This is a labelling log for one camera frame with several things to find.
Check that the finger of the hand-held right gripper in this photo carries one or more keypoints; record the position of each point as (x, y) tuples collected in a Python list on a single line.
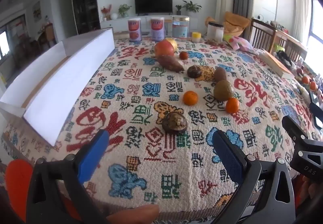
[(292, 126), (316, 114)]

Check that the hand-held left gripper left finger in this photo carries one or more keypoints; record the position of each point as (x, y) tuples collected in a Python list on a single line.
[(93, 160)]

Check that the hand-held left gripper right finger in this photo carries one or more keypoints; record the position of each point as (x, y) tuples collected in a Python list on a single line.
[(227, 155)]

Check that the orange tangerine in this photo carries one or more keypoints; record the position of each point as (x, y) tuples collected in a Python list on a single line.
[(232, 105), (190, 97)]

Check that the brown shiitake mushroom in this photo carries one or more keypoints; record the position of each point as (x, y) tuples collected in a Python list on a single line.
[(174, 123), (194, 71)]

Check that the purple sweet potato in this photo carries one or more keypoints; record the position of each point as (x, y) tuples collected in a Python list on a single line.
[(170, 63), (220, 74)]

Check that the white cardboard box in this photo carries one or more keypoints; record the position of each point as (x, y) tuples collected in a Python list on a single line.
[(63, 82)]

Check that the small reddish brown plum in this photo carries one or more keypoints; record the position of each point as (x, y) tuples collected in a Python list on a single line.
[(183, 55)]

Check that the red apple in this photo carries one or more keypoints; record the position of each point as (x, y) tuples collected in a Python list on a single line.
[(164, 48)]

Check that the yellow apple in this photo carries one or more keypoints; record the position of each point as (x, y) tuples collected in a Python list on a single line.
[(173, 42)]

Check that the person's right hand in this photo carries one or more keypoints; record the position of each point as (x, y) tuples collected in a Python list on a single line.
[(306, 191)]

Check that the person's left hand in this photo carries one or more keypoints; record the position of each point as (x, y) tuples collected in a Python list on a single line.
[(136, 214)]

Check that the black flat device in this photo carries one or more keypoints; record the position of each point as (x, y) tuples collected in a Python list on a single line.
[(316, 99)]

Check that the printed woven blanket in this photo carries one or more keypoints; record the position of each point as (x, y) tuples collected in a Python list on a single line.
[(151, 176)]

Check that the thick book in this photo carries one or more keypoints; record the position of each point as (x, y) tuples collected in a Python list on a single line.
[(275, 63)]

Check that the wooden slatted chair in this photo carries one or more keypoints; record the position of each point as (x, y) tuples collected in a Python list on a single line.
[(261, 35), (294, 48)]

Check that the green plastic stool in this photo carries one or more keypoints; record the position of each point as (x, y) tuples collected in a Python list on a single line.
[(278, 48)]

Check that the orange clothing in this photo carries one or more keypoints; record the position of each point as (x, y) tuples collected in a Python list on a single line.
[(15, 183)]

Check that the colourful snack bag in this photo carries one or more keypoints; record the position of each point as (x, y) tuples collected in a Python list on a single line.
[(236, 42)]

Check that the white curtain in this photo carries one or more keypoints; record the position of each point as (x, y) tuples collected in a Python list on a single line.
[(301, 9)]

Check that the yellow cushioned chair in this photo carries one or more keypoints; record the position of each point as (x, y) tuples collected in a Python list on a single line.
[(234, 24)]

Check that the clear plastic jar black lid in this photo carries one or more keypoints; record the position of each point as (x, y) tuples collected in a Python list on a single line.
[(215, 32)]

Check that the small yellow cup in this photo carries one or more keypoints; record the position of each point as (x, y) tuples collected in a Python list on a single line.
[(196, 36)]

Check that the wooden dining chair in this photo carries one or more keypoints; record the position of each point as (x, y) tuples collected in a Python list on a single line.
[(48, 34)]

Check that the blue labelled glass jar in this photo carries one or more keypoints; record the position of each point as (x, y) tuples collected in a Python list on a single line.
[(180, 27)]

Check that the left red-label canister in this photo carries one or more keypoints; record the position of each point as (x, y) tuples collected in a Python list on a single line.
[(134, 30)]

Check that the red-label canister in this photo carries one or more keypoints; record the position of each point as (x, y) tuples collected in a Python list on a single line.
[(134, 30), (157, 28)]

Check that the white television cabinet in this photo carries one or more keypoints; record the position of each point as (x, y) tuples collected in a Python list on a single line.
[(121, 21)]

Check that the right red-label canister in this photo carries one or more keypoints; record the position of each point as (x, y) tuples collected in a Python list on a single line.
[(157, 28)]

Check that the white globe lamp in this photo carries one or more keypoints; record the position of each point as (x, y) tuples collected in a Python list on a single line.
[(114, 15)]

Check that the red flowers in vase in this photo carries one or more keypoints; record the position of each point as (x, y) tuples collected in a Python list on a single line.
[(106, 11)]

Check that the large green potted plant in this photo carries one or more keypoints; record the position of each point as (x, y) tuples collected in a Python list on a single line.
[(191, 6)]

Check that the leafy potted plant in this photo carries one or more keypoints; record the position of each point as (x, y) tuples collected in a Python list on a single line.
[(124, 10)]

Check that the small dark potted plant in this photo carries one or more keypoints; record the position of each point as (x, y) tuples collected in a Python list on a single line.
[(178, 9)]

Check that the black television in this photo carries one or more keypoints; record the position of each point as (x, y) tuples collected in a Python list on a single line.
[(153, 4)]

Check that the framed wall picture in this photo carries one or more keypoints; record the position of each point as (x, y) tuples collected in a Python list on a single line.
[(36, 10)]

